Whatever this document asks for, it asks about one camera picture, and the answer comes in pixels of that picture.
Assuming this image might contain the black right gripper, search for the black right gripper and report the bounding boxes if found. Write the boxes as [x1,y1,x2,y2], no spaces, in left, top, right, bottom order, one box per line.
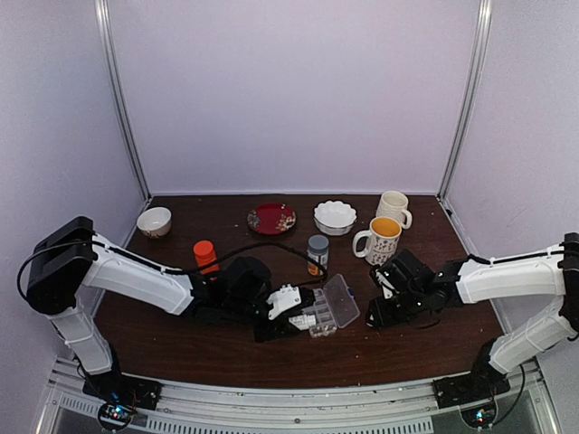
[365,288,427,331]

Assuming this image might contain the clear plastic pill organizer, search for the clear plastic pill organizer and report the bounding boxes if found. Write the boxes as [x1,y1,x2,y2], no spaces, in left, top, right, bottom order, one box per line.
[302,274,360,338]

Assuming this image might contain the small white pill bottle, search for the small white pill bottle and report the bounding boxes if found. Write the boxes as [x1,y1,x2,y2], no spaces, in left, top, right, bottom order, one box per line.
[289,314,318,331]

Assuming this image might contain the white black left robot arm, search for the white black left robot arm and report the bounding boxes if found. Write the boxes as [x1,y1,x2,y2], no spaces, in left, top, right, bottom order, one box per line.
[16,216,316,401]

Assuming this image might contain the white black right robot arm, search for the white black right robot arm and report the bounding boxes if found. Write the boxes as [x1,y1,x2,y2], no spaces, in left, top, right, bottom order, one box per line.
[366,232,578,400]

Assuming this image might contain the floral mug yellow inside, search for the floral mug yellow inside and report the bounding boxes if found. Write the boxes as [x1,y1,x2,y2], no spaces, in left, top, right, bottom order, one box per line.
[352,217,403,266]

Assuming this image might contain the grey lid supplement bottle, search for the grey lid supplement bottle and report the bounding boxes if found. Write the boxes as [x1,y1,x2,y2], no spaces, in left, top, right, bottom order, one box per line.
[307,234,329,276]

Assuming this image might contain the orange pill bottle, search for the orange pill bottle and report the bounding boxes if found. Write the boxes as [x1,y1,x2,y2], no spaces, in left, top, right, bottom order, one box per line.
[193,240,220,274]

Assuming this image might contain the cream ribbed ceramic mug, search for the cream ribbed ceramic mug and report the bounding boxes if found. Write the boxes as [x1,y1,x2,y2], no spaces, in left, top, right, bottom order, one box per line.
[375,191,413,230]

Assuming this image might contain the red floral plate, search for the red floral plate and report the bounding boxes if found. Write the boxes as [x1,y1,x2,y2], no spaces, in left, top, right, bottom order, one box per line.
[246,203,297,235]

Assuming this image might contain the white scalloped bowl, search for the white scalloped bowl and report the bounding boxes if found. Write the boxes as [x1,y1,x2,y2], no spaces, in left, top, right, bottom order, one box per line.
[313,201,357,237]

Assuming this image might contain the white patterned rice bowl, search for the white patterned rice bowl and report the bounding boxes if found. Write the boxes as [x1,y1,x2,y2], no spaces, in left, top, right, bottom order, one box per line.
[137,207,172,239]

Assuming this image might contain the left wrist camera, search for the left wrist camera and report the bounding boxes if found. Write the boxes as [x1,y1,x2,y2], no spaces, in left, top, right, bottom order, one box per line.
[266,285,301,321]

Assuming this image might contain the front aluminium rail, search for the front aluminium rail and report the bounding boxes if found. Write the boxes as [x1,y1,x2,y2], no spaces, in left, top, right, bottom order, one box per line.
[32,359,562,433]

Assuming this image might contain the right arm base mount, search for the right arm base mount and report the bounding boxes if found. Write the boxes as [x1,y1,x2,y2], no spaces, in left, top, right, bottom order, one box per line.
[432,373,510,430]

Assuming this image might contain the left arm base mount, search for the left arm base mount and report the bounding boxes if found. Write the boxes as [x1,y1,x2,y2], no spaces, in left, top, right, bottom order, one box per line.
[82,373,162,431]

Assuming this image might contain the right aluminium frame post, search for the right aluminium frame post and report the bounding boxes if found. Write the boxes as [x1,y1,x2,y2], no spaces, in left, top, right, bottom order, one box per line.
[437,0,493,203]

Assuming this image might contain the aluminium frame post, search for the aluminium frame post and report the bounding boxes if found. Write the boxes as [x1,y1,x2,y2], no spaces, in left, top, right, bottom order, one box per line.
[94,0,152,202]
[437,0,493,203]

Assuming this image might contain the left aluminium frame post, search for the left aluminium frame post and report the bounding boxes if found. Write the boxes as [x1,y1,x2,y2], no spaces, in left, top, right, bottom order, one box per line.
[94,0,152,202]

